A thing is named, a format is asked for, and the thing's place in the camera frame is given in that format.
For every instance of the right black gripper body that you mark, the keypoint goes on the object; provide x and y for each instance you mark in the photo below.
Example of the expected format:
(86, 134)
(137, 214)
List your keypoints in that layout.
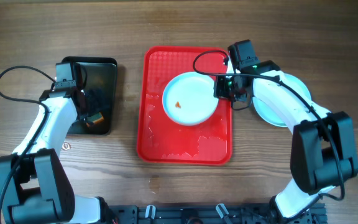
(227, 88)

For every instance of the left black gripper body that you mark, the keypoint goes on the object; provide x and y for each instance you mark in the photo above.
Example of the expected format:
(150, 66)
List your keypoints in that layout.
(94, 104)

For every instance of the orange green sponge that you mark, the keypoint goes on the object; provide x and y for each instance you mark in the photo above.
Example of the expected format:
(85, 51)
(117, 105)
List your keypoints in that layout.
(94, 120)

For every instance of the white plate bottom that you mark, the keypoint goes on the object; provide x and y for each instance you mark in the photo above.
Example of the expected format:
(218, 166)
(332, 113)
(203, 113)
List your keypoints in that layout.
(268, 114)

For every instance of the white plate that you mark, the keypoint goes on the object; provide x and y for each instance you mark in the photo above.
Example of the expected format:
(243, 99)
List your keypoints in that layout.
(195, 93)
(268, 114)

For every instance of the white plate top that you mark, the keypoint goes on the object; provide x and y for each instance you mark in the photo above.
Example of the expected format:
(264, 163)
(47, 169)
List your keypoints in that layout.
(195, 93)

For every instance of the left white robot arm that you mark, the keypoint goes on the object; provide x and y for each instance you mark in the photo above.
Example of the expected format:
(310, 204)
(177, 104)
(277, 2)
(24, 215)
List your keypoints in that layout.
(34, 187)

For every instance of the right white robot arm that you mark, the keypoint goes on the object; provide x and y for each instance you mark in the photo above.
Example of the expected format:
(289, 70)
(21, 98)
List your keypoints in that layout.
(323, 149)

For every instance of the black water tray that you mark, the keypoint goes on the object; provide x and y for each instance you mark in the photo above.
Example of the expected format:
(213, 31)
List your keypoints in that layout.
(102, 74)

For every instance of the red plastic tray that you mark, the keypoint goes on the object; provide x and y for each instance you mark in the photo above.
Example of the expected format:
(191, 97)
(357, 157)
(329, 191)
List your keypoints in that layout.
(159, 139)

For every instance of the red sauce stain top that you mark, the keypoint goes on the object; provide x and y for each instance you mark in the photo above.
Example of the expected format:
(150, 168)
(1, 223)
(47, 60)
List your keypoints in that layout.
(178, 105)

